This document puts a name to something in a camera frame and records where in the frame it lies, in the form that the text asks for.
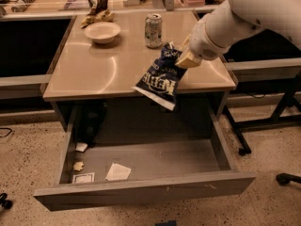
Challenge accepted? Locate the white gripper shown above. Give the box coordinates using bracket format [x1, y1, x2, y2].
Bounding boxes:
[175, 20, 230, 69]

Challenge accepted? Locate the blue chip bag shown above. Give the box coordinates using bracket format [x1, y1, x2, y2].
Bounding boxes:
[134, 42, 186, 111]

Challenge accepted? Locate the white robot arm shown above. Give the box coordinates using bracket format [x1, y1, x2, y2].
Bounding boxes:
[176, 0, 301, 69]

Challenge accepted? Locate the grey counter cabinet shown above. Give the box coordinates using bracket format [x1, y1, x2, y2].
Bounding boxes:
[43, 10, 236, 131]

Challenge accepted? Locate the grey open drawer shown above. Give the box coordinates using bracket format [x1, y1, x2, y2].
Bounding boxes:
[34, 103, 255, 211]

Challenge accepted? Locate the green white soda can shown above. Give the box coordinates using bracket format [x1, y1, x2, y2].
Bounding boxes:
[145, 13, 162, 48]

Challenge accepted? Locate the white ceramic bowl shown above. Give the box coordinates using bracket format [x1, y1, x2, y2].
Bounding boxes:
[84, 22, 120, 44]

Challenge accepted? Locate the black table leg with caster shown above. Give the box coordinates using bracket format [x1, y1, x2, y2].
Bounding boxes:
[223, 106, 251, 156]

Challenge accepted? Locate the white folded paper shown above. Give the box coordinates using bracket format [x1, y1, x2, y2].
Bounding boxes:
[105, 163, 132, 181]

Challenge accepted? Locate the small white paper scrap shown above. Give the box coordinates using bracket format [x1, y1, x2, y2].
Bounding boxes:
[76, 142, 87, 153]

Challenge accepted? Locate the small yellow crumb piece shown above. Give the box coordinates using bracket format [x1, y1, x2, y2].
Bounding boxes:
[73, 162, 85, 171]

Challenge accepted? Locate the black chair caster right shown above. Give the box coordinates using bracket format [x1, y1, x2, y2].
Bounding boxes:
[276, 173, 301, 186]

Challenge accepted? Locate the small white card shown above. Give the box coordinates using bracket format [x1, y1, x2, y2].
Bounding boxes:
[72, 172, 95, 184]

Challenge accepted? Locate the black caster left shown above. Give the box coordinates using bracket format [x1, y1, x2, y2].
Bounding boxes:
[0, 193, 12, 209]

